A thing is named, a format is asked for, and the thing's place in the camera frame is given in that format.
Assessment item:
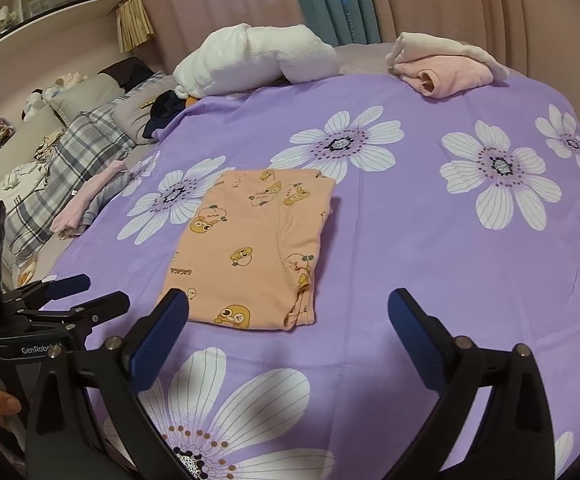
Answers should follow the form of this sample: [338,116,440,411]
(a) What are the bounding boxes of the grey plaid blanket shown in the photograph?
[2,107,138,266]

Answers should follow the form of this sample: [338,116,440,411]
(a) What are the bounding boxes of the grey pillow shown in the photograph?
[112,71,181,146]

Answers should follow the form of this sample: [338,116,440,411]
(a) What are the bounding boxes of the cream folded garment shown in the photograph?
[385,31,512,81]

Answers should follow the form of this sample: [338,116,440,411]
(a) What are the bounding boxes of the purple floral bed sheet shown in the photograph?
[17,72,580,480]

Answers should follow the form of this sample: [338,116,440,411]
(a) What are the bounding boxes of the white printed garment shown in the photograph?
[0,160,53,206]

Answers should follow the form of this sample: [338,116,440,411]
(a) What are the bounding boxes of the beige pillow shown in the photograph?
[47,72,126,121]

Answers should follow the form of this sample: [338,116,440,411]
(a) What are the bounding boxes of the navy cloth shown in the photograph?
[142,91,191,141]

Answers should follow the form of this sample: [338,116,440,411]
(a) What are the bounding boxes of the white shelf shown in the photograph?
[0,0,133,68]

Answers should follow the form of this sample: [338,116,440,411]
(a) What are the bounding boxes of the white plush toy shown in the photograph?
[20,75,88,123]

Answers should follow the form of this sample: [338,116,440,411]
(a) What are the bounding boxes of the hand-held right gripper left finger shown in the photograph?
[24,287,193,480]

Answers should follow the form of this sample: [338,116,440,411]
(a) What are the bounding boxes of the clothes on shelf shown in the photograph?
[0,5,23,48]

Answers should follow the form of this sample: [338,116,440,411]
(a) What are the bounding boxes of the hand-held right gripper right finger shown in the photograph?
[387,287,556,480]

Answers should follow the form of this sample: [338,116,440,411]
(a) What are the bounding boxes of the orange cartoon print shirt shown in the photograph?
[157,169,335,332]

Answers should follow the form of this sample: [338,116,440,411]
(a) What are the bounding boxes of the pink folded garment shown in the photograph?
[392,56,495,100]

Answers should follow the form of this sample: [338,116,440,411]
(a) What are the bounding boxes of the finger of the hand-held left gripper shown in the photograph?
[2,274,92,311]
[20,296,131,346]

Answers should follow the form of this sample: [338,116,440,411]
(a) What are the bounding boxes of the white fluffy blanket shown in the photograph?
[172,22,340,100]

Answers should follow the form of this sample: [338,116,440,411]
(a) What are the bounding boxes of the yellow fringed cloth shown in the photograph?
[115,0,157,54]

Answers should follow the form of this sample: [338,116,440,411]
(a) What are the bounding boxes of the light pink cloth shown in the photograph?
[51,160,130,237]

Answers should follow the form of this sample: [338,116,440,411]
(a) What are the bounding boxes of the dark brown pillow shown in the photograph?
[97,56,153,92]

